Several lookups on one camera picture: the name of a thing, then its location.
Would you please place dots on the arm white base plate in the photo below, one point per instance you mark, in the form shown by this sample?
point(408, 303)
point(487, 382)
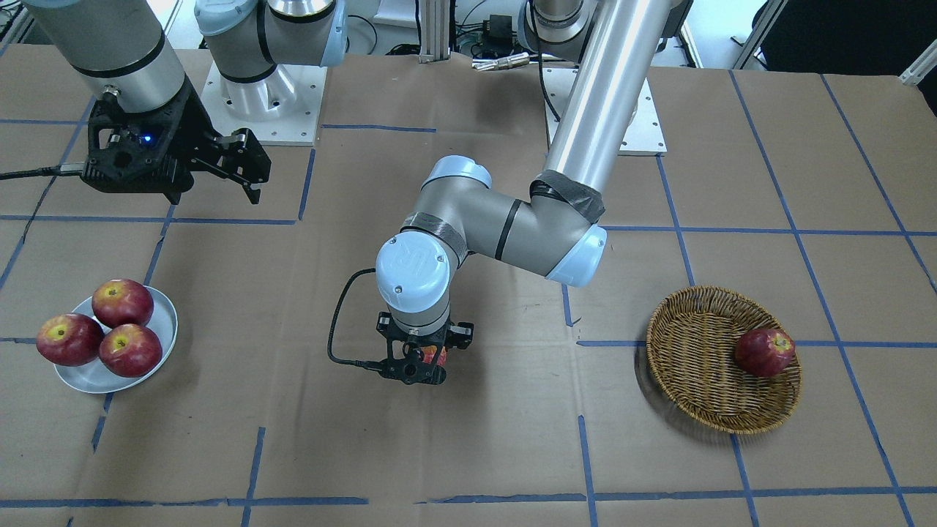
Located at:
point(281, 110)
point(643, 137)

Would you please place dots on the red yellow striped apple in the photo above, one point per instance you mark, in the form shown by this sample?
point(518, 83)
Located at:
point(434, 355)

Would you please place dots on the light blue plate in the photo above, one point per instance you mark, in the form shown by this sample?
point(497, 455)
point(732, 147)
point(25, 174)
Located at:
point(94, 377)

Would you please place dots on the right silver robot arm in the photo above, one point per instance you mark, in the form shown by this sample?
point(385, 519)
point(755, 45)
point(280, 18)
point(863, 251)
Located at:
point(124, 45)

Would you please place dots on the black power adapter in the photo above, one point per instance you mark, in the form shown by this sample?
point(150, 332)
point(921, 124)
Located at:
point(499, 29)

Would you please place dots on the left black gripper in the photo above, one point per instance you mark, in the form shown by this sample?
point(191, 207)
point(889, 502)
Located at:
point(460, 336)

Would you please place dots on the dark red apple in basket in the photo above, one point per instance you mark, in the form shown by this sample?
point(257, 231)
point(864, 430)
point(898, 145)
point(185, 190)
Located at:
point(764, 352)

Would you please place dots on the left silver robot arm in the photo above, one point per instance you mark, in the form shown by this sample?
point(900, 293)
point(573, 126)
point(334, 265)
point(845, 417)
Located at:
point(554, 232)

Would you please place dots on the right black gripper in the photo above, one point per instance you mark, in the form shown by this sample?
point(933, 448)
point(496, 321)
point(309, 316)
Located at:
point(192, 124)

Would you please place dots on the red apple on plate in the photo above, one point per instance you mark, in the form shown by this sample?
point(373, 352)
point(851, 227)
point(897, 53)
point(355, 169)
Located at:
point(70, 339)
point(122, 301)
point(130, 351)

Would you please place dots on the aluminium frame post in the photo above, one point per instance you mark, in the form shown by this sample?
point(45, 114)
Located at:
point(434, 27)

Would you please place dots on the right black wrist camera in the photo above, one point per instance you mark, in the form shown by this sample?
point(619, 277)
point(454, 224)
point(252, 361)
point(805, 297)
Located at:
point(134, 155)

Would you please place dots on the woven wicker basket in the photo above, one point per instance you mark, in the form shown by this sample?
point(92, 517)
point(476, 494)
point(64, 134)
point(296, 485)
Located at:
point(690, 346)

